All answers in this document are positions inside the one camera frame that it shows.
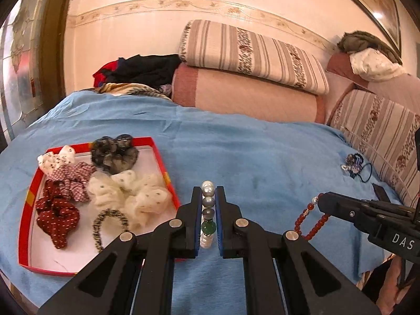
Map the pink sofa cushion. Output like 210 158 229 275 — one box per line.
326 52 420 114

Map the pink patterned scrunchie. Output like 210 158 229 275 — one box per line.
46 162 97 202

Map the white dotted cloth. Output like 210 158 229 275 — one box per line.
349 48 406 82

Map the striped floral seat cushion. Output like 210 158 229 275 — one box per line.
328 88 420 207

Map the brown door frame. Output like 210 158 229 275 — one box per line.
39 0 79 128

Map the striped elastic hair tie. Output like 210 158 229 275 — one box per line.
92 208 131 254

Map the cream dotted scrunchie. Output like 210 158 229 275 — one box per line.
124 174 173 232
86 170 137 209

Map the dark red dotted scrunchie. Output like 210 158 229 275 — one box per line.
35 182 81 249

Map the white black-dotted scrunchie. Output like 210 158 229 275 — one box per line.
37 144 77 176

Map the grey black sheer scrunchie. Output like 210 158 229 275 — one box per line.
90 134 140 175

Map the red bead bracelet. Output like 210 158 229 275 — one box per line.
293 195 332 242

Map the red cardboard box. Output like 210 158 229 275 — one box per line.
18 137 181 276

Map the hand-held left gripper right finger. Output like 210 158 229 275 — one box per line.
215 186 383 315

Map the black elastic hair tie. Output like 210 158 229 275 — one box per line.
356 161 373 184

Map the olive and white bedding pile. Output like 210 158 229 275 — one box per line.
337 31 403 66

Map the light blue blanket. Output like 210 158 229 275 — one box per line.
0 91 402 315

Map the pearl bead bracelet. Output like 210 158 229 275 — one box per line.
200 180 217 250

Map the long striped floral cushion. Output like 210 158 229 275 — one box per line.
178 20 329 95

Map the stained glass door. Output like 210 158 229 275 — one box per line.
0 0 55 138

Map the pink bolster cushion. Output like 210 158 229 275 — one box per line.
171 63 325 124

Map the person's right forearm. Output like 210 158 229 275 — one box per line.
384 256 420 306

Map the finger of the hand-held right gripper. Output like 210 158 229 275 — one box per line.
372 184 392 204
318 191 420 237

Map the patterned satin scarf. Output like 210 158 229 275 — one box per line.
98 82 173 101

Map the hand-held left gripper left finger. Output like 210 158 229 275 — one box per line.
38 186 202 315

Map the dark clothes pile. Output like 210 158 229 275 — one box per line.
92 54 182 87

